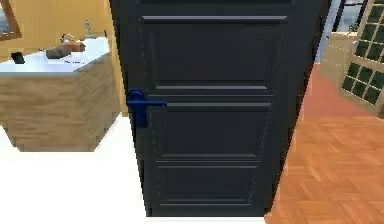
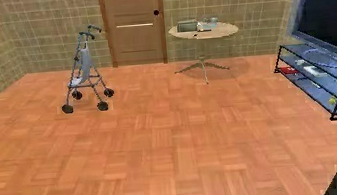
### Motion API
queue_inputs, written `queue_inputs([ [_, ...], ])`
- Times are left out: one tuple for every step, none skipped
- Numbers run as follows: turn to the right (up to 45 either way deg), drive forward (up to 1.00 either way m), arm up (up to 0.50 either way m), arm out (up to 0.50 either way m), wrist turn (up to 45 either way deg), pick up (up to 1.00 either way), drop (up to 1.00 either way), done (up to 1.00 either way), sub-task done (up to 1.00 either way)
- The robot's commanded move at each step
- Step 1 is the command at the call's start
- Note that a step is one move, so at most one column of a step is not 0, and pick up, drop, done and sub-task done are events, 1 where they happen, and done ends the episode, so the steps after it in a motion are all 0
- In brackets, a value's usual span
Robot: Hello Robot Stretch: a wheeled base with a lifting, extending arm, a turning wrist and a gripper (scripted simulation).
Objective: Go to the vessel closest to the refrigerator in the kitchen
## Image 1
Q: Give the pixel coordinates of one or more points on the black panelled room door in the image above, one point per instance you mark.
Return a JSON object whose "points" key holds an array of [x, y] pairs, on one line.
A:
{"points": [[213, 126]]}

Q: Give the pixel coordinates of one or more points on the white sink basin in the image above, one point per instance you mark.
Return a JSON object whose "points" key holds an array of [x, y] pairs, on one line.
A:
{"points": [[96, 46]]}

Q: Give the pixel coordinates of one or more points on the silver faucet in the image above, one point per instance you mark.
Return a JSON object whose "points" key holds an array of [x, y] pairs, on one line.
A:
{"points": [[88, 29]]}

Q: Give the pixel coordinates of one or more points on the wooden vanity cabinet white top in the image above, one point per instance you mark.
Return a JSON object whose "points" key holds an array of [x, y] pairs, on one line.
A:
{"points": [[56, 100]]}

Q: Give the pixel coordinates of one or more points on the dark brown cloth lump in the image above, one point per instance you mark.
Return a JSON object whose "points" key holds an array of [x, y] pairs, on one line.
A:
{"points": [[57, 52]]}

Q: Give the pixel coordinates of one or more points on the beige cabinet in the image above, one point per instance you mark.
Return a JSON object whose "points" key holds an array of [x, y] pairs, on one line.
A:
{"points": [[338, 56]]}

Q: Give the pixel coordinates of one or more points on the beige door with glass panes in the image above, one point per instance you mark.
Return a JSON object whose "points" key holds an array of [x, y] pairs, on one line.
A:
{"points": [[365, 56]]}

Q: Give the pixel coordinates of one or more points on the small black box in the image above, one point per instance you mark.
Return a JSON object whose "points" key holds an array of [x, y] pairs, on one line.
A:
{"points": [[18, 58]]}

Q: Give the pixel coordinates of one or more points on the dark framed window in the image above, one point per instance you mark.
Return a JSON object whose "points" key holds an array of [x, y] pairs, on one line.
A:
{"points": [[350, 15]]}

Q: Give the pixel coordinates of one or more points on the wooden framed mirror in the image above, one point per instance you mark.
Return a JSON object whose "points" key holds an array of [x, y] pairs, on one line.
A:
{"points": [[8, 20]]}

